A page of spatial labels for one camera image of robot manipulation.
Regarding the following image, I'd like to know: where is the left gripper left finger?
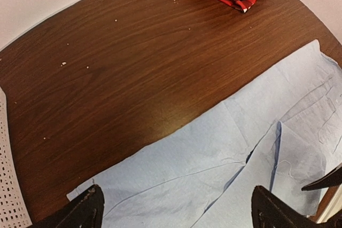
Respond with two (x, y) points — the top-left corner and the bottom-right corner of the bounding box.
(31, 184), (104, 228)

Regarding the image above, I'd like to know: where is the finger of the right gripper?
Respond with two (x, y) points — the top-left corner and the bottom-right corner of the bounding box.
(301, 164), (342, 191)

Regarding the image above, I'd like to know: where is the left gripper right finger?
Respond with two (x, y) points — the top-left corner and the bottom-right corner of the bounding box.
(251, 186), (341, 228)

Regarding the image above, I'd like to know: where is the light blue long sleeve shirt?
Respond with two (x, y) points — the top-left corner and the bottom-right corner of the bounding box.
(67, 40), (341, 227)

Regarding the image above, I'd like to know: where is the white plastic laundry basket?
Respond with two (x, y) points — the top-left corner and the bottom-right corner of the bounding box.
(1, 91), (32, 227)

